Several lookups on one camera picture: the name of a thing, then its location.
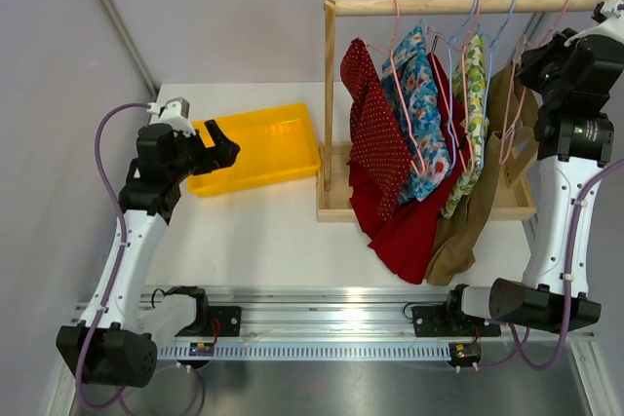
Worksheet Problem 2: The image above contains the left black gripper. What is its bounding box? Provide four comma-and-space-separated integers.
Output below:
167, 120, 239, 182

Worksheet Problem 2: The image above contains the lemon print skirt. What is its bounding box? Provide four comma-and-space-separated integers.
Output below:
441, 33, 488, 218

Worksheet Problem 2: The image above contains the tan khaki skirt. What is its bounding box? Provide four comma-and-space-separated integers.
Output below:
425, 64, 538, 286

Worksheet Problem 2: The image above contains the pink hanger of tan skirt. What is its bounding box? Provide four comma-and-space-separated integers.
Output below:
498, 0, 572, 166

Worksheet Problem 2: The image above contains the blue hanger of lemon skirt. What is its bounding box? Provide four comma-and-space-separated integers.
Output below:
484, 0, 518, 125

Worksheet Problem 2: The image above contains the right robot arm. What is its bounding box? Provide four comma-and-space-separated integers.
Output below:
442, 22, 623, 334

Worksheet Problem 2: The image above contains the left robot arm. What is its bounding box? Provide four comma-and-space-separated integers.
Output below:
57, 120, 240, 388

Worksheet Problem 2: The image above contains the red polka dot skirt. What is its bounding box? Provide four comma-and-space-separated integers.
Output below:
339, 38, 412, 220

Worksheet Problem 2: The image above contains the blue floral skirt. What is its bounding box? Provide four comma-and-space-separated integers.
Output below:
380, 25, 452, 205

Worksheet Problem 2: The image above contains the pink hanger of dotted skirt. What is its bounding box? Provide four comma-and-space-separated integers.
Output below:
362, 0, 427, 176

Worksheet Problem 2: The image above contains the plain red skirt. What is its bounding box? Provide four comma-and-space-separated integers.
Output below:
348, 51, 472, 285

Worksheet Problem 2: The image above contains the pink hanger of red skirt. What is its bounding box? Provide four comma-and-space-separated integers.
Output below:
431, 0, 482, 175

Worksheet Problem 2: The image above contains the blue hanger of floral skirt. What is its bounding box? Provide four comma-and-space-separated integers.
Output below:
419, 0, 480, 171

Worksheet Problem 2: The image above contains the yellow plastic tray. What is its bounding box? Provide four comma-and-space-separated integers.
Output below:
187, 102, 321, 197

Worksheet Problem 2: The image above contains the wooden clothes rack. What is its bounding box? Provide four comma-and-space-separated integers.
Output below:
317, 0, 607, 223

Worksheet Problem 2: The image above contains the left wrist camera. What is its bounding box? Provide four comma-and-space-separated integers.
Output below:
147, 97, 195, 137

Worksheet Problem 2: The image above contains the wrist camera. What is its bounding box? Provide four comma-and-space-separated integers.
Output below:
590, 0, 623, 43
147, 97, 195, 137

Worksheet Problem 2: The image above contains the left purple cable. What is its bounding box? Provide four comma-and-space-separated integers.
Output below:
75, 101, 204, 410

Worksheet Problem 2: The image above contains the purple cable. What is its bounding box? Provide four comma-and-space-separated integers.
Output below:
75, 101, 204, 410
501, 157, 624, 371

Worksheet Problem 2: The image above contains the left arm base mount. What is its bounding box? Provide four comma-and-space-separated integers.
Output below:
150, 284, 243, 369

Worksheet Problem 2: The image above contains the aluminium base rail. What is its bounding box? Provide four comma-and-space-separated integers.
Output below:
67, 284, 599, 362

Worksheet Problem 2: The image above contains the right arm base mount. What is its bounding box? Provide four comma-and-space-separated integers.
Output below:
402, 302, 502, 373

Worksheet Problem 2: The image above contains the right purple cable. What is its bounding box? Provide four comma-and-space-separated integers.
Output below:
501, 157, 624, 371

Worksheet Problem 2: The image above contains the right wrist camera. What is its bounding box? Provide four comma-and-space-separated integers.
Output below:
590, 0, 623, 43

